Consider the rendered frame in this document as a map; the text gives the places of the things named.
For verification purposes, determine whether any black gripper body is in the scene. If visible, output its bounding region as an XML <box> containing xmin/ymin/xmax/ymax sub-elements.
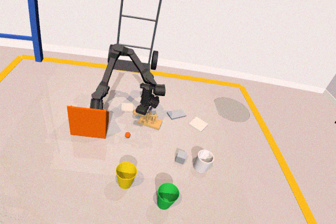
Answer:
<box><xmin>135</xmin><ymin>94</ymin><xmax>154</xmax><ymax>115</ymax></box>

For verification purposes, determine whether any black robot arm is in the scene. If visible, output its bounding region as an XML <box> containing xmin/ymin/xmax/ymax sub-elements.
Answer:
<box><xmin>90</xmin><ymin>44</ymin><xmax>166</xmax><ymax>110</ymax></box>

